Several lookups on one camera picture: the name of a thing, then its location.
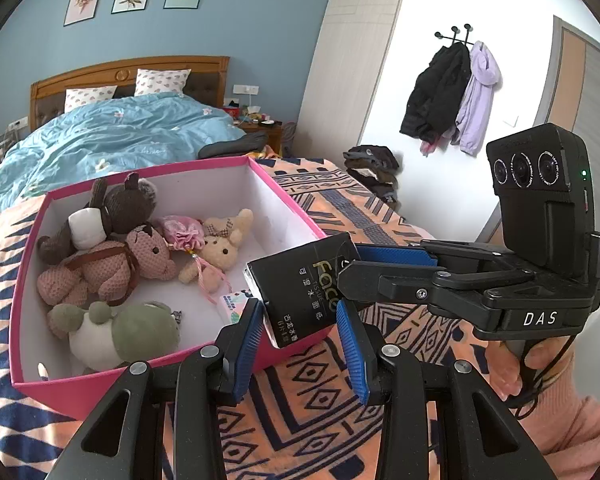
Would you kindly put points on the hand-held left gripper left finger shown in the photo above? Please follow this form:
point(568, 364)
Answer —
point(245, 350)

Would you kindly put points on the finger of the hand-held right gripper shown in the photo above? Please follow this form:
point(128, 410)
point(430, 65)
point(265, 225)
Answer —
point(395, 254)
point(380, 282)

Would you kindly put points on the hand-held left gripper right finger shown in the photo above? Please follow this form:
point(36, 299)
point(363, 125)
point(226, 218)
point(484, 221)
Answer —
point(352, 355)

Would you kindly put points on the floral tissue pack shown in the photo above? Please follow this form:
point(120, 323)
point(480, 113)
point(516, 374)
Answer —
point(232, 305)

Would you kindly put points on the black tissue pack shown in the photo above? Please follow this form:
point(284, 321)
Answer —
point(300, 285)

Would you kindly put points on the cream bunny plush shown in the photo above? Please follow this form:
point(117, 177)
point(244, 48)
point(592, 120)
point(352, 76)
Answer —
point(220, 250)

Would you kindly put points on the pink teddy bear plush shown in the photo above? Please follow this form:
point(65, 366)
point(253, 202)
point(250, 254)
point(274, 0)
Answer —
point(110, 270)

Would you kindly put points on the pink cardboard box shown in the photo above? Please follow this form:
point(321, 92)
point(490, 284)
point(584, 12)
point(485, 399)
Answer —
point(80, 390)

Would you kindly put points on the brown plush with fur pompom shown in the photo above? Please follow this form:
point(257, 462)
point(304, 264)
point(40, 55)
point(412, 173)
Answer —
point(125, 205)

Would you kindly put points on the person's right forearm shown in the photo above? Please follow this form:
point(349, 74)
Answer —
point(585, 425)

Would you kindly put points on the person's right hand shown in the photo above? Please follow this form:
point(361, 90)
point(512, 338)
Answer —
point(505, 370)

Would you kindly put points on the orange patterned blanket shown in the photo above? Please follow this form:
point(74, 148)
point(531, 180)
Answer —
point(305, 410)

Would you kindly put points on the pile of dark clothes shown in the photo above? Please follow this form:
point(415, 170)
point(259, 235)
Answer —
point(375, 170)

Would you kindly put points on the pink garment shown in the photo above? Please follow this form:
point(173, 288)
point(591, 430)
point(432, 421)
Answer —
point(428, 147)

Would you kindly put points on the wooden door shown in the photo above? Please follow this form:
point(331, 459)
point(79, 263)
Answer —
point(570, 85)

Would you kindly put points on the purple hoodie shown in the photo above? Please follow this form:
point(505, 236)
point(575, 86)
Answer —
point(477, 100)

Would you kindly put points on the small fan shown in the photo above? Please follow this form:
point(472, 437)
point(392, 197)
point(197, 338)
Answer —
point(290, 137)

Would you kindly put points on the black jacket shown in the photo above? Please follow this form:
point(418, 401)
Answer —
point(437, 95)

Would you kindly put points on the wooden nightstand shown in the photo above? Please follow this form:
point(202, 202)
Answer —
point(270, 140)

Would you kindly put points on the dark grey cloth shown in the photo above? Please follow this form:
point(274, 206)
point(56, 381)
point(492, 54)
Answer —
point(232, 147)

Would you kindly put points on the black coat hooks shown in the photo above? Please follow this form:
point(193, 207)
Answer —
point(454, 35)

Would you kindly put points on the beige wardrobe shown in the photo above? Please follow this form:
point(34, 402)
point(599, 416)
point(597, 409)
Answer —
point(360, 35)

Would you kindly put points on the blue duvet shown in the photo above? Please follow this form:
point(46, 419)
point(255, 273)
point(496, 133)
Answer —
point(105, 135)

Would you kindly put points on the white printed pillow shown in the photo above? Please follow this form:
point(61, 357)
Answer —
point(90, 99)
point(161, 82)

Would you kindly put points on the wooden headboard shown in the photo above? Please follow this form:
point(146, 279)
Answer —
point(180, 62)

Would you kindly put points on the framed pink flower picture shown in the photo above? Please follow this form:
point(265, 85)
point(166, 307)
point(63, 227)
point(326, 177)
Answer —
point(83, 2)

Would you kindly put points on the white light switch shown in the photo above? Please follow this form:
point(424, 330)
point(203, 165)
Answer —
point(510, 121)

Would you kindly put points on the white wall socket panel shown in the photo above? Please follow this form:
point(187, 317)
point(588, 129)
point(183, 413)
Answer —
point(18, 121)
point(245, 90)

